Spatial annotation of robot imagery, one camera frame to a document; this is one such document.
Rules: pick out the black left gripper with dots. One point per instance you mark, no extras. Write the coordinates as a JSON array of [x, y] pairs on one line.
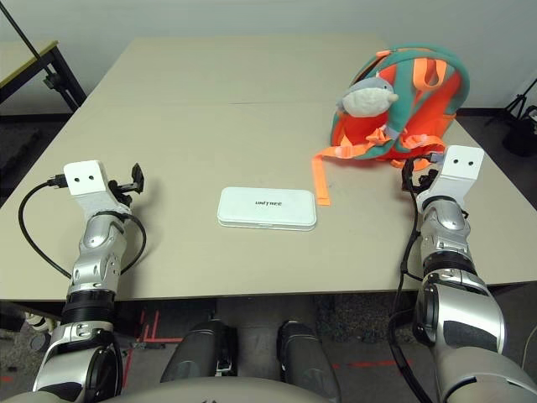
[[122, 194]]

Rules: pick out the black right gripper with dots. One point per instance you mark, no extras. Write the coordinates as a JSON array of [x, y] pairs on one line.
[[423, 178]]

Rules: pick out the orange and teal backpack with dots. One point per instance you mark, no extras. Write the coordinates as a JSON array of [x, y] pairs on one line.
[[440, 105]]

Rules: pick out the grey white plush shark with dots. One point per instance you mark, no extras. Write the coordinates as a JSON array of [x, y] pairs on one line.
[[365, 98]]

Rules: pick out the white plastic pencil case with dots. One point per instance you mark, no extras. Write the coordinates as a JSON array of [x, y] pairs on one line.
[[266, 207]]

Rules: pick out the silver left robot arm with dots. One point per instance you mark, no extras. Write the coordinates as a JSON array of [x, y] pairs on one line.
[[94, 239]]

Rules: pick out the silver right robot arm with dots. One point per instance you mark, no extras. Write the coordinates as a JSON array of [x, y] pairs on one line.
[[444, 222]]

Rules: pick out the thin black pole with clamp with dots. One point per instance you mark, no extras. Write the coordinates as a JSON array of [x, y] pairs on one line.
[[49, 80]]

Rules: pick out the black framed side table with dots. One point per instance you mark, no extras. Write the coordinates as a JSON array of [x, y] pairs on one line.
[[25, 67]]

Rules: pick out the white striped floor object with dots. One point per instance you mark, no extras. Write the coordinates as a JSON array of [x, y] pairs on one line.
[[38, 323]]

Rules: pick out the dark grey robot left leg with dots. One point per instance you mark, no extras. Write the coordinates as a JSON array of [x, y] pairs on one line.
[[197, 352]]

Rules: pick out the dark grey robot leg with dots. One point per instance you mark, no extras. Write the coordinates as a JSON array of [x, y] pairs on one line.
[[197, 352], [306, 357]]

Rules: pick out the grey caster wheel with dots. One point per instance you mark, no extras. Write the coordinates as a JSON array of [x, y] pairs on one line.
[[38, 342]]

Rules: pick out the red tape cross mark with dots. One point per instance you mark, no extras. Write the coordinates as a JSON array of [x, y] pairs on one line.
[[365, 363]]

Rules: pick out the dark grey robot right leg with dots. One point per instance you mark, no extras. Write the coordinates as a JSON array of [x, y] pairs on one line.
[[306, 357]]

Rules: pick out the beige robot torso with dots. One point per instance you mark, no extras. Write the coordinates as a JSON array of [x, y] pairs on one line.
[[230, 392]]

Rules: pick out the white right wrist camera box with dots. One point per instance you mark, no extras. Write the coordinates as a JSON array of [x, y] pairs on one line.
[[461, 168]]

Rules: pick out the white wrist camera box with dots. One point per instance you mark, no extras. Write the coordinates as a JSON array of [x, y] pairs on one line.
[[84, 178], [461, 168]]

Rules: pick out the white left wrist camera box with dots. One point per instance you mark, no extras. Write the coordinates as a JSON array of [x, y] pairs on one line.
[[84, 178]]

